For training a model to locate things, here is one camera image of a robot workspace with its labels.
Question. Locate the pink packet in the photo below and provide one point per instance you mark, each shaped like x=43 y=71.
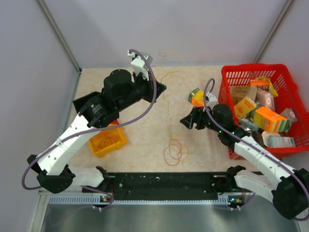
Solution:
x=266 y=99

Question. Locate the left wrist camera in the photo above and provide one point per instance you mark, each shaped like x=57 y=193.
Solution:
x=138 y=65

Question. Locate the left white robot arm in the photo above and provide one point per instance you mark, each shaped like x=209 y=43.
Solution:
x=53 y=172

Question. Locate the orange sponge pack on table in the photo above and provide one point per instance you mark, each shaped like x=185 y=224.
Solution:
x=196 y=98

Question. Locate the grey small box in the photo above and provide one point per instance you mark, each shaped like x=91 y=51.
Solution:
x=289 y=114

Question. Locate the yellow sponge pack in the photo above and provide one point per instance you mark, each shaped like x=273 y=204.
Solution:
x=244 y=106

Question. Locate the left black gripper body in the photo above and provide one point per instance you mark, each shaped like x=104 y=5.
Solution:
x=143 y=89

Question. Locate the white wrapped packet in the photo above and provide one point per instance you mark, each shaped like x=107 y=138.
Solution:
x=274 y=140

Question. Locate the black plastic bin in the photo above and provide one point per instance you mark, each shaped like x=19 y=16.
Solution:
x=88 y=104

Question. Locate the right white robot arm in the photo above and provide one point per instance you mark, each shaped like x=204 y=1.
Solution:
x=284 y=186

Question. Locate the yellow plastic bin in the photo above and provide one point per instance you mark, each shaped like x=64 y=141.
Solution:
x=107 y=141

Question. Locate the brown cardboard box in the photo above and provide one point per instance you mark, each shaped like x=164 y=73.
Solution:
x=240 y=92

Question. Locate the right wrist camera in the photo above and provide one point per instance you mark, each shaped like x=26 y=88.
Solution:
x=211 y=100

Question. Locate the yellow bag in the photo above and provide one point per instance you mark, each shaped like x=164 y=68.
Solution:
x=269 y=86

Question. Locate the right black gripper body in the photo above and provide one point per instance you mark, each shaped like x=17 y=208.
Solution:
x=203 y=119

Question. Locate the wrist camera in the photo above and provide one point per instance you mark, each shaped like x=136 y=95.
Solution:
x=138 y=65
x=211 y=100

